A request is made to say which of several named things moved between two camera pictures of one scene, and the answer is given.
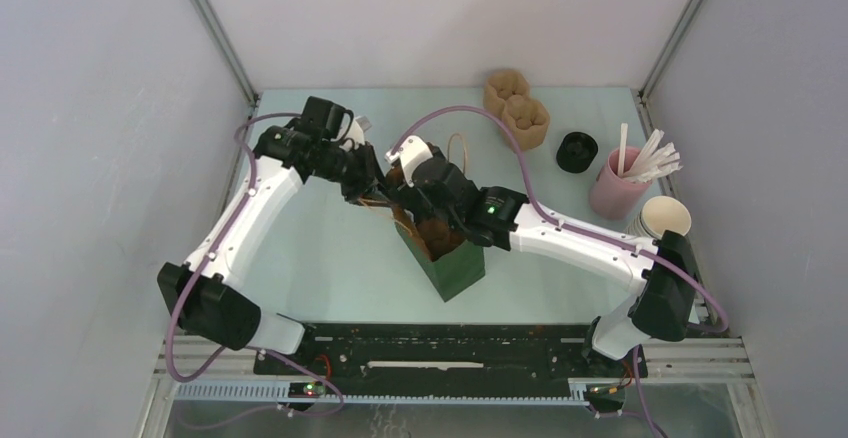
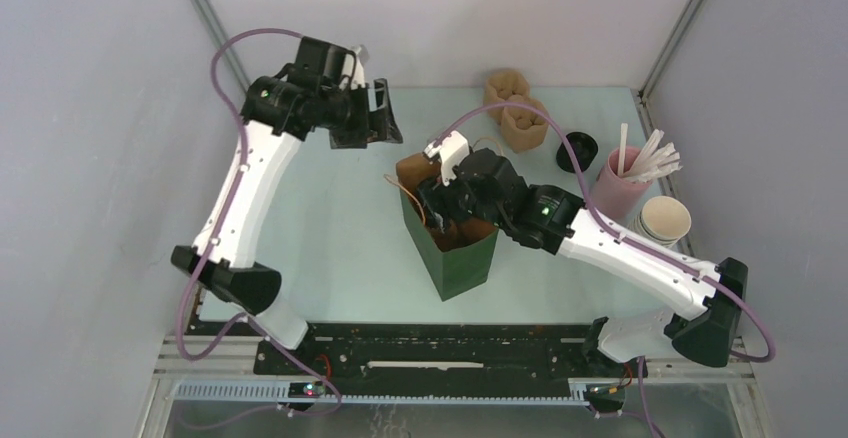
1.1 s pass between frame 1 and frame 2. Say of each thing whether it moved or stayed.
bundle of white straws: stayed
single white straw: stayed
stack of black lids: stayed
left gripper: moved
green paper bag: moved
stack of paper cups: stayed
